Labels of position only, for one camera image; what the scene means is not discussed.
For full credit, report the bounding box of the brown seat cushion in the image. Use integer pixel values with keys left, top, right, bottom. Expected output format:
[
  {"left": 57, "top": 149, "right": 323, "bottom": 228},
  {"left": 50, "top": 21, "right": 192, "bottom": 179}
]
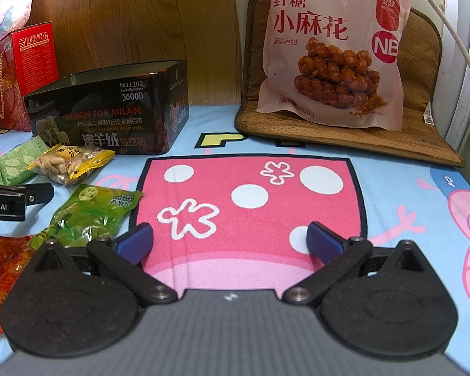
[{"left": 235, "top": 0, "right": 466, "bottom": 168}]

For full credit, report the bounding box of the light green leaf-print packet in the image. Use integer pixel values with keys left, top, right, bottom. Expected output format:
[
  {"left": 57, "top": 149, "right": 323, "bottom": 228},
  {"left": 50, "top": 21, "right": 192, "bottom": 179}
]
[{"left": 0, "top": 135, "right": 50, "bottom": 186}]

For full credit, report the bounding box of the red gift box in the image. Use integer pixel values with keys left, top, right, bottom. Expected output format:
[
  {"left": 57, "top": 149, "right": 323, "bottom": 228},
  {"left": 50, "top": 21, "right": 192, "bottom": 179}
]
[{"left": 0, "top": 21, "right": 59, "bottom": 133}]

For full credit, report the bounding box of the wooden board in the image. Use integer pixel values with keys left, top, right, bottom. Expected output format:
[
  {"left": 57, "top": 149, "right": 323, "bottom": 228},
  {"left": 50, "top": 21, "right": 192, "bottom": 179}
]
[{"left": 21, "top": 0, "right": 239, "bottom": 106}]

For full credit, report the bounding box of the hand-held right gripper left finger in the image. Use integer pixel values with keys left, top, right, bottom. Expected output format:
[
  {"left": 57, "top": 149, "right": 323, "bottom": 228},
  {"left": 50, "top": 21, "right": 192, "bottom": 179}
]
[{"left": 23, "top": 222, "right": 178, "bottom": 306}]

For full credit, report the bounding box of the white cable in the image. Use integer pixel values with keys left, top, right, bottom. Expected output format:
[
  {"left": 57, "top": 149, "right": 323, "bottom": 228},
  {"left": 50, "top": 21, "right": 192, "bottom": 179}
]
[{"left": 409, "top": 0, "right": 470, "bottom": 98}]

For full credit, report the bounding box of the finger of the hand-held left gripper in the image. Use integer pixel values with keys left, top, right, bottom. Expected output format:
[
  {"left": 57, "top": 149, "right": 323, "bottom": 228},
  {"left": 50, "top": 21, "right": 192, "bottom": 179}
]
[{"left": 23, "top": 183, "right": 55, "bottom": 207}]

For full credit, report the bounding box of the yellow snack packet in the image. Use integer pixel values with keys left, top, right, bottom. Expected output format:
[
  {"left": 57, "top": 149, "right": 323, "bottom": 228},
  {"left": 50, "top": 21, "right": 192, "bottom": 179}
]
[{"left": 25, "top": 144, "right": 115, "bottom": 186}]

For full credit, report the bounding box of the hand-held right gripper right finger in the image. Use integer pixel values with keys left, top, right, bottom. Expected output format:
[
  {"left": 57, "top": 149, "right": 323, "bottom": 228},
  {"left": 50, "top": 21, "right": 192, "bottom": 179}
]
[{"left": 282, "top": 221, "right": 435, "bottom": 306}]

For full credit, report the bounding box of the translucent green snack packet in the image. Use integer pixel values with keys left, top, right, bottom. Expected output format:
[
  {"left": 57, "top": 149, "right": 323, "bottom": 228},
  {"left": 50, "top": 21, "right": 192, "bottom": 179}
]
[{"left": 28, "top": 183, "right": 145, "bottom": 249}]

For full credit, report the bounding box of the large pink snack bag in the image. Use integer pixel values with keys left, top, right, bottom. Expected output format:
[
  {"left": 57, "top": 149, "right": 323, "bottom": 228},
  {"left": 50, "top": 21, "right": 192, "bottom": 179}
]
[{"left": 254, "top": 0, "right": 414, "bottom": 132}]

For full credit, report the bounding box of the red snack packet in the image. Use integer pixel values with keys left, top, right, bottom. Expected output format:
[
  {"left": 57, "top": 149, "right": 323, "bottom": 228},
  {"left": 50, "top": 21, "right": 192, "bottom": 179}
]
[{"left": 0, "top": 235, "right": 38, "bottom": 333}]

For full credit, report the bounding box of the black tin box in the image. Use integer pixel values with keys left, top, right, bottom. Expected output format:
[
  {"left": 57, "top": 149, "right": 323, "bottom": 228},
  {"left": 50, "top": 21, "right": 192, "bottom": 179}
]
[{"left": 23, "top": 60, "right": 189, "bottom": 155}]

